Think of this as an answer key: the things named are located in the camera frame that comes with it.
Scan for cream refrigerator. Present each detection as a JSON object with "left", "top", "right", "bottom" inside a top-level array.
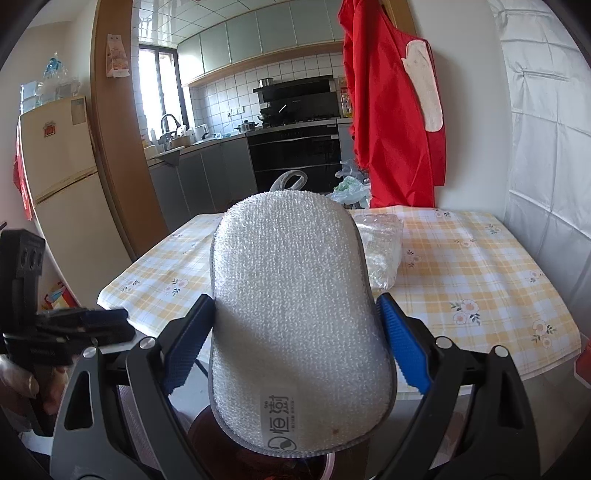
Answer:
[{"left": 17, "top": 95, "right": 139, "bottom": 310}]

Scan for colourful bag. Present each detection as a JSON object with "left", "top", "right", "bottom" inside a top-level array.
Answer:
[{"left": 41, "top": 281, "right": 77, "bottom": 310}]

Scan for black oven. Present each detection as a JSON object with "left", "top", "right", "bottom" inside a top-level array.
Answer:
[{"left": 247, "top": 117, "right": 342, "bottom": 195}]

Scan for small wall poster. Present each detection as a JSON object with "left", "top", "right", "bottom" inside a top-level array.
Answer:
[{"left": 106, "top": 33, "right": 127, "bottom": 78}]

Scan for grey wall cabinets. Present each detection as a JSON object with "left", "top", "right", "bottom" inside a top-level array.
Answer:
[{"left": 178, "top": 4, "right": 345, "bottom": 86}]

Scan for grey kitchen base cabinet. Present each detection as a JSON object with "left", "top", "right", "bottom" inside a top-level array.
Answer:
[{"left": 148, "top": 137, "right": 254, "bottom": 222}]

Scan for white scrubbing sponge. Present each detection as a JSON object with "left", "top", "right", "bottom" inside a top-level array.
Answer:
[{"left": 207, "top": 168, "right": 398, "bottom": 457}]

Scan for dark red bowl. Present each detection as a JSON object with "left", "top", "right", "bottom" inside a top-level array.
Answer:
[{"left": 175, "top": 401, "right": 338, "bottom": 480}]

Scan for white creased sheet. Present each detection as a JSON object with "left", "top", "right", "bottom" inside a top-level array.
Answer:
[{"left": 489, "top": 0, "right": 591, "bottom": 315}]

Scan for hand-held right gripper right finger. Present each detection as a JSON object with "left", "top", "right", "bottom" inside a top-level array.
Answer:
[{"left": 376, "top": 293, "right": 548, "bottom": 480}]

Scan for person's left hand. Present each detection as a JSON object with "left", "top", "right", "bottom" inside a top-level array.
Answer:
[{"left": 0, "top": 355, "right": 65, "bottom": 416}]

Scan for kitchen window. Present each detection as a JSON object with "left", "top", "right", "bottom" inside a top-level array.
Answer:
[{"left": 137, "top": 45, "right": 178, "bottom": 139}]

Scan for red hanging cloth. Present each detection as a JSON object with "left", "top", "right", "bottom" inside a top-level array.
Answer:
[{"left": 11, "top": 138, "right": 35, "bottom": 222}]

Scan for black range hood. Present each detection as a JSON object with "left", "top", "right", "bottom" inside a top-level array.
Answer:
[{"left": 253, "top": 76, "right": 338, "bottom": 108}]

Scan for wooden door frame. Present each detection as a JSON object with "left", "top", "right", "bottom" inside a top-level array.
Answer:
[{"left": 90, "top": 0, "right": 171, "bottom": 264}]

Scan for red apron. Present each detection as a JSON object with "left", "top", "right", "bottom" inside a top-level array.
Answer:
[{"left": 337, "top": 0, "right": 448, "bottom": 209}]

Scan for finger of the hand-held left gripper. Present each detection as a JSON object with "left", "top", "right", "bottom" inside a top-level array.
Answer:
[{"left": 34, "top": 307, "right": 137, "bottom": 356}]

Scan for clear plastic packaging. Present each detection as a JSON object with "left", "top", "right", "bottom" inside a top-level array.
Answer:
[{"left": 353, "top": 213, "right": 404, "bottom": 291}]

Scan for yellow checked tablecloth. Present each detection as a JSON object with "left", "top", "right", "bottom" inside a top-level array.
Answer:
[{"left": 97, "top": 205, "right": 583, "bottom": 398}]

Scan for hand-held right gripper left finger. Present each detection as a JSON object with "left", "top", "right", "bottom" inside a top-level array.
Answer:
[{"left": 48, "top": 293, "right": 218, "bottom": 480}]

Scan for clear plastic containers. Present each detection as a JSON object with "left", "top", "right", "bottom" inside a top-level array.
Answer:
[{"left": 19, "top": 53, "right": 86, "bottom": 114}]

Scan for white green-print plastic bag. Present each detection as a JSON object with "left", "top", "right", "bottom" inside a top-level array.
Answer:
[{"left": 330, "top": 159, "right": 372, "bottom": 206}]

